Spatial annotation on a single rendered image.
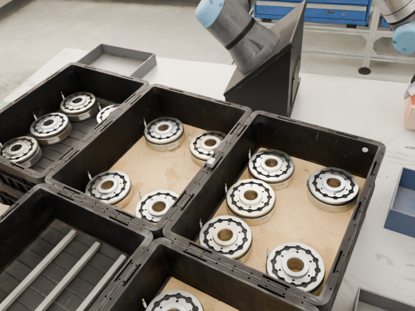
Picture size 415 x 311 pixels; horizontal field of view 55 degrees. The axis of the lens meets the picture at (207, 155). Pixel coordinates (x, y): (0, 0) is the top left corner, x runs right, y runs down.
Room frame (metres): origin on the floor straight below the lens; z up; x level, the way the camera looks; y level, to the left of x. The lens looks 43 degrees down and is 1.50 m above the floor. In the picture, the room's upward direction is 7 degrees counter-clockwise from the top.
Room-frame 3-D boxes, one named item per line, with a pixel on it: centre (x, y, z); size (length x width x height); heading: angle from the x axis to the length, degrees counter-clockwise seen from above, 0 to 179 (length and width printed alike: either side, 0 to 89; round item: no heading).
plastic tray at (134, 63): (1.42, 0.32, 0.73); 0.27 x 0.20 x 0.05; 58
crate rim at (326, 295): (0.51, -0.13, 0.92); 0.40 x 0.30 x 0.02; 145
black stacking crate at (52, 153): (0.85, 0.36, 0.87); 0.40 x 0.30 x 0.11; 145
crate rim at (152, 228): (0.68, 0.11, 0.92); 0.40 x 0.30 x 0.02; 145
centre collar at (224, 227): (0.46, -0.02, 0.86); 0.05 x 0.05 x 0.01
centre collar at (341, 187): (0.56, -0.26, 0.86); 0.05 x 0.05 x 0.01
